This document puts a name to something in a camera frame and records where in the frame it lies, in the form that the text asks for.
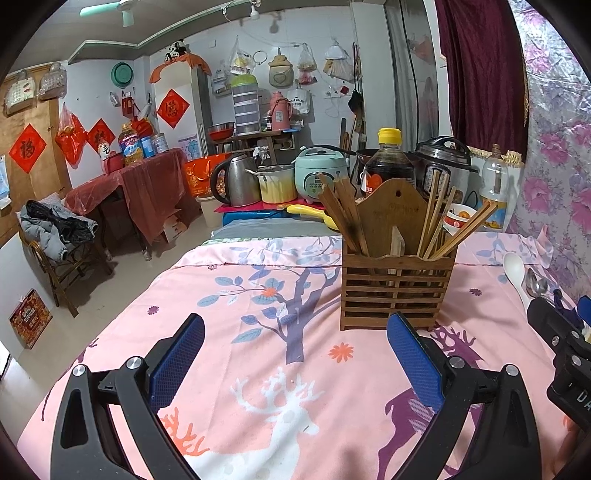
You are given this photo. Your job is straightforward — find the maroon curtain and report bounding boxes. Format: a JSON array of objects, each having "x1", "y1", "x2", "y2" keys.
[{"x1": 434, "y1": 0, "x2": 529, "y2": 162}]

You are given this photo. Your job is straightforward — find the cooking oil bottle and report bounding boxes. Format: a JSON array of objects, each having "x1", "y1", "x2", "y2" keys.
[{"x1": 117, "y1": 123, "x2": 145, "y2": 166}]

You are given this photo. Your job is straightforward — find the metal spoon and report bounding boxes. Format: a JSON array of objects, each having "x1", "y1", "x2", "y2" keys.
[{"x1": 525, "y1": 268, "x2": 550, "y2": 298}]

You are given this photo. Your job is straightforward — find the light blue hanging packet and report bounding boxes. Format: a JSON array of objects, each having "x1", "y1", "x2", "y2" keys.
[{"x1": 0, "y1": 154, "x2": 12, "y2": 208}]

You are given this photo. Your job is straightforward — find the white bin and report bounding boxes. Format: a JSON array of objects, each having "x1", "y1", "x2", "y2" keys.
[{"x1": 196, "y1": 194, "x2": 222, "y2": 227}]

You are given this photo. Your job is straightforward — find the black silver pressure cooker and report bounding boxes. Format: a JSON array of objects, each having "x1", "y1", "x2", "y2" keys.
[{"x1": 413, "y1": 136, "x2": 481, "y2": 217}]

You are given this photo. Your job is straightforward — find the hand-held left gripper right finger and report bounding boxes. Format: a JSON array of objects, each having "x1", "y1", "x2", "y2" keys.
[{"x1": 386, "y1": 312, "x2": 542, "y2": 480}]

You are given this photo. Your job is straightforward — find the purple floral plastic sheet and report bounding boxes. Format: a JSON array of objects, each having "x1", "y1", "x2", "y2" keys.
[{"x1": 505, "y1": 0, "x2": 591, "y2": 296}]

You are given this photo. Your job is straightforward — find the light green rice cooker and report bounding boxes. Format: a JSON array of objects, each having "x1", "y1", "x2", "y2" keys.
[{"x1": 294, "y1": 145, "x2": 350, "y2": 203}]

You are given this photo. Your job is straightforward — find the red printed box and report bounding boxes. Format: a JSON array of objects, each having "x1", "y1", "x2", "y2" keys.
[{"x1": 9, "y1": 288, "x2": 52, "y2": 349}]

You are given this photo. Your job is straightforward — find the white hanging bag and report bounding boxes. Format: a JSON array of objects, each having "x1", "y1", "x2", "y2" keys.
[{"x1": 323, "y1": 41, "x2": 355, "y2": 83}]

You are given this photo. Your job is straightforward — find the panda plush toy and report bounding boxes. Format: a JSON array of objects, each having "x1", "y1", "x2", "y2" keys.
[{"x1": 164, "y1": 41, "x2": 190, "y2": 63}]

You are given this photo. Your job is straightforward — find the dark jacket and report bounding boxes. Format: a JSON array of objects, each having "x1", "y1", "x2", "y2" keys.
[{"x1": 19, "y1": 199, "x2": 100, "y2": 264}]

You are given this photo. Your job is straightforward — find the white refrigerator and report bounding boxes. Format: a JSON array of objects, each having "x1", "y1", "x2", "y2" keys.
[{"x1": 152, "y1": 65, "x2": 213, "y2": 160}]

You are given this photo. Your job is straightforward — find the grey mattress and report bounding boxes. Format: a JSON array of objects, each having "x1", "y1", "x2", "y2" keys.
[{"x1": 210, "y1": 217, "x2": 333, "y2": 241}]

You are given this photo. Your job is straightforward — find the orange gift bag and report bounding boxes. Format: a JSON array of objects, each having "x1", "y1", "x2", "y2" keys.
[{"x1": 184, "y1": 154, "x2": 232, "y2": 198}]

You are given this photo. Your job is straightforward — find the blue low table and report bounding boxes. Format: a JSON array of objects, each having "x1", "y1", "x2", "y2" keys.
[{"x1": 215, "y1": 200, "x2": 333, "y2": 227}]

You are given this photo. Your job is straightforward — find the cardboard box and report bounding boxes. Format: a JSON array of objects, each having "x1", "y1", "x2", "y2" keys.
[{"x1": 161, "y1": 210, "x2": 190, "y2": 244}]

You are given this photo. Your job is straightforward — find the white printed tote bag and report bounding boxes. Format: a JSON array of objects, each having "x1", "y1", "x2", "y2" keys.
[{"x1": 287, "y1": 88, "x2": 312, "y2": 115}]

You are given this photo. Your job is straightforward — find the dark soy sauce bottle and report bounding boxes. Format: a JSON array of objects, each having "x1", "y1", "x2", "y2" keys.
[{"x1": 360, "y1": 128, "x2": 416, "y2": 204}]

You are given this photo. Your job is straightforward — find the sheer white curtain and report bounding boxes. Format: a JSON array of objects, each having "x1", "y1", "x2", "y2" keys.
[{"x1": 385, "y1": 0, "x2": 451, "y2": 144}]

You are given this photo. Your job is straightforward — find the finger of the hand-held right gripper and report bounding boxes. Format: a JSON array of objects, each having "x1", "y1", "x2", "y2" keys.
[{"x1": 527, "y1": 298, "x2": 591, "y2": 432}]

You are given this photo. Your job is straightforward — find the pile of wooden chopsticks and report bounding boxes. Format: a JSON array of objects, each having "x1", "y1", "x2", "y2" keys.
[{"x1": 318, "y1": 168, "x2": 499, "y2": 260}]

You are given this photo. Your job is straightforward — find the wooden utensil holder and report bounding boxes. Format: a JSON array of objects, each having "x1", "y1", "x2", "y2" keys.
[{"x1": 340, "y1": 178, "x2": 458, "y2": 332}]

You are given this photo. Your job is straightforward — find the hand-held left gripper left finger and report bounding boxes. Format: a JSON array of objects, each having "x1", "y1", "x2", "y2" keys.
[{"x1": 50, "y1": 313, "x2": 206, "y2": 480}]

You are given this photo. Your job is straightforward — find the grey tiered steamer green lid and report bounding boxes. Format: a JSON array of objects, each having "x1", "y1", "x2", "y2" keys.
[{"x1": 230, "y1": 75, "x2": 260, "y2": 136}]

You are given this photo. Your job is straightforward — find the plastic bag with red items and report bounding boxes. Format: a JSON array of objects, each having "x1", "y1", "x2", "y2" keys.
[{"x1": 295, "y1": 44, "x2": 319, "y2": 86}]

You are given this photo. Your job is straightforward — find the red hanging plastic bag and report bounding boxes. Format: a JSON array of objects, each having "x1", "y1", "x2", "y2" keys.
[{"x1": 55, "y1": 105, "x2": 88, "y2": 164}]

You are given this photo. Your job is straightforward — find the pink deer print bedsheet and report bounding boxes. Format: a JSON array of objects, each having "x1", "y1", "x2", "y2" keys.
[{"x1": 18, "y1": 233, "x2": 591, "y2": 480}]

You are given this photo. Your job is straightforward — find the wooden side table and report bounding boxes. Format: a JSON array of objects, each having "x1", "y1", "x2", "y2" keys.
[{"x1": 213, "y1": 129, "x2": 296, "y2": 160}]

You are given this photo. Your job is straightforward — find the red diamond poster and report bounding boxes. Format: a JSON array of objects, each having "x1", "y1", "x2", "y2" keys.
[
  {"x1": 87, "y1": 119, "x2": 116, "y2": 158},
  {"x1": 8, "y1": 122, "x2": 48, "y2": 174},
  {"x1": 156, "y1": 89, "x2": 191, "y2": 129}
]

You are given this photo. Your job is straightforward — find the cream pot with lid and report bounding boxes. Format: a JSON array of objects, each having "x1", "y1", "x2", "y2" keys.
[{"x1": 246, "y1": 164, "x2": 298, "y2": 204}]

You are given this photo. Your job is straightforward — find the clear yellow label bottle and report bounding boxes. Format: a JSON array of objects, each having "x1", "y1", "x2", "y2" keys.
[{"x1": 479, "y1": 144, "x2": 510, "y2": 232}]

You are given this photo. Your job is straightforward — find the table with red cloth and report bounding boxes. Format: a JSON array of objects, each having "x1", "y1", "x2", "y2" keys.
[{"x1": 65, "y1": 148, "x2": 189, "y2": 261}]

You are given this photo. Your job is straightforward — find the navy blue cloth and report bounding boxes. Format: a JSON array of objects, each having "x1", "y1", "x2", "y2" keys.
[{"x1": 551, "y1": 288, "x2": 583, "y2": 326}]

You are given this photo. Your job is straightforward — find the plastic bag with yellow item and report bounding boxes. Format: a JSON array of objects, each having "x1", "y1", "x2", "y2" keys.
[{"x1": 229, "y1": 37, "x2": 256, "y2": 75}]

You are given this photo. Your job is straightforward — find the yellow frying pan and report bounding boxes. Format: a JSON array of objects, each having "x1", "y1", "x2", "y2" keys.
[{"x1": 286, "y1": 204, "x2": 340, "y2": 232}]

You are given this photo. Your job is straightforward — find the green ceiling fan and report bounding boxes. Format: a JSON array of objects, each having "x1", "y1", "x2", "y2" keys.
[{"x1": 79, "y1": 0, "x2": 148, "y2": 27}]

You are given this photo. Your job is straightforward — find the white red rimmed bowl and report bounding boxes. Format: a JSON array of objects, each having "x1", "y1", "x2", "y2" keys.
[{"x1": 443, "y1": 203, "x2": 476, "y2": 236}]

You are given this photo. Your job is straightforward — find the steel electric kettle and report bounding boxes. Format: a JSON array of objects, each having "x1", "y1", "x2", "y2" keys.
[{"x1": 210, "y1": 154, "x2": 262, "y2": 208}]

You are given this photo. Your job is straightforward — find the wooden chair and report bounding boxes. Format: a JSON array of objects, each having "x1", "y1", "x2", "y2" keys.
[{"x1": 18, "y1": 228, "x2": 114, "y2": 318}]

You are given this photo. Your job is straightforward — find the orange cloth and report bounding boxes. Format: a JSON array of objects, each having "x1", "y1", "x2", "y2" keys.
[{"x1": 148, "y1": 53, "x2": 212, "y2": 85}]

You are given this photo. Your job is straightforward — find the white hanging handbag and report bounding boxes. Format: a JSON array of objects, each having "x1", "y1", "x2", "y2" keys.
[
  {"x1": 38, "y1": 62, "x2": 68, "y2": 100},
  {"x1": 4, "y1": 69, "x2": 37, "y2": 116}
]

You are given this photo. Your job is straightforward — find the pink thermos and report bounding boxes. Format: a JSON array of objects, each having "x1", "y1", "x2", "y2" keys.
[{"x1": 269, "y1": 91, "x2": 293, "y2": 131}]

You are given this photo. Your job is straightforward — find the wooden door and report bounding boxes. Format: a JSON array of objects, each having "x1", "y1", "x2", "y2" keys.
[{"x1": 0, "y1": 65, "x2": 72, "y2": 250}]

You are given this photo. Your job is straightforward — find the white plastic spoon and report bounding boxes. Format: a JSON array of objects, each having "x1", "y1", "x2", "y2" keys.
[{"x1": 503, "y1": 252, "x2": 534, "y2": 310}]

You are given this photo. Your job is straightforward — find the beige jar shaped hanging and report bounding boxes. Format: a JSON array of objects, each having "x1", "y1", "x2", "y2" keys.
[{"x1": 269, "y1": 48, "x2": 295, "y2": 88}]

